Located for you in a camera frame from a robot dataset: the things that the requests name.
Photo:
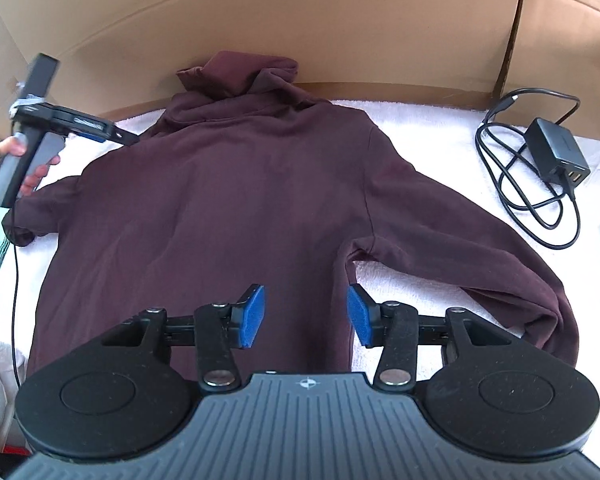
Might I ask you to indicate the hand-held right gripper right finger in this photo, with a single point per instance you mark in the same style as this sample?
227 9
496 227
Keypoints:
360 315

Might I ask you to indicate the brown cardboard wall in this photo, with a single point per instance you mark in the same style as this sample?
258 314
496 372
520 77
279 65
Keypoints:
280 10

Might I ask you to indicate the person's left hand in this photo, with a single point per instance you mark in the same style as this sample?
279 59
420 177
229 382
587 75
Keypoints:
12 146

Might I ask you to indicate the pink fleece blanket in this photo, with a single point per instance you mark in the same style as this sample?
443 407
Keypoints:
430 125

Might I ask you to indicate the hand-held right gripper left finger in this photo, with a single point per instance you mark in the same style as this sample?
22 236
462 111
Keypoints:
252 317

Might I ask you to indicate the black power adapter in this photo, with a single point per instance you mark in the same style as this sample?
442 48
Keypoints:
557 150

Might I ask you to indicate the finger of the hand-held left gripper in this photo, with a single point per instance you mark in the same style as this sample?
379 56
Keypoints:
105 129

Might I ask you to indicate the maroon hoodie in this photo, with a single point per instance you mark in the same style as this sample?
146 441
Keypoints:
230 185

